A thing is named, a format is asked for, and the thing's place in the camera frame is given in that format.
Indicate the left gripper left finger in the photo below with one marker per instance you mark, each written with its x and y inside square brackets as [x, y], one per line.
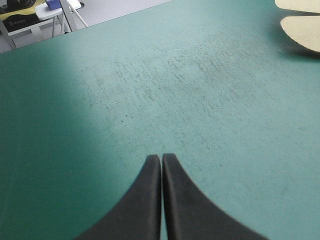
[136, 207]

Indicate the blue box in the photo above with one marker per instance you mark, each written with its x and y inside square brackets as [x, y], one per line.
[53, 3]

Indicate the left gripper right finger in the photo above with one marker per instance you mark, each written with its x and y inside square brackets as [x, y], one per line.
[187, 207]

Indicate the white chair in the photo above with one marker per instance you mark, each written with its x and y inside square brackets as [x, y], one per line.
[53, 15]

